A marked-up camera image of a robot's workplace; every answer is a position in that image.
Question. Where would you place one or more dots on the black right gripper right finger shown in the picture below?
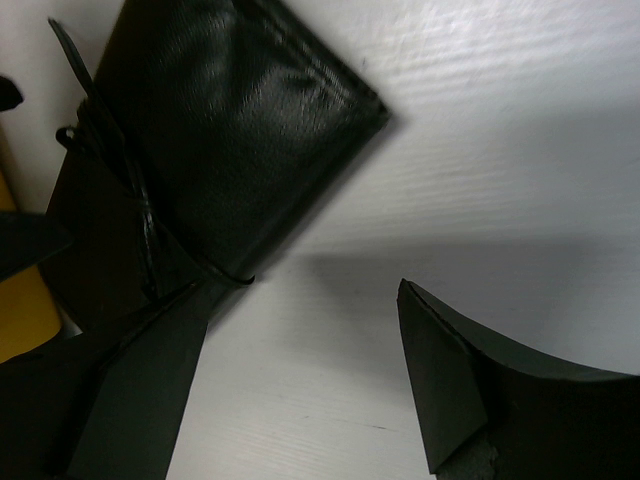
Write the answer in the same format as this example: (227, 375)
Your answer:
(492, 408)

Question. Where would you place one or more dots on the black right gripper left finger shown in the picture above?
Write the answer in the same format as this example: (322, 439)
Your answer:
(105, 404)

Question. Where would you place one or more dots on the yellow hard-shell suitcase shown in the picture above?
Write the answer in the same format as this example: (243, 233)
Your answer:
(29, 317)

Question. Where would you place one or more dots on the black box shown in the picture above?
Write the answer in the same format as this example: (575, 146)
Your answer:
(208, 131)

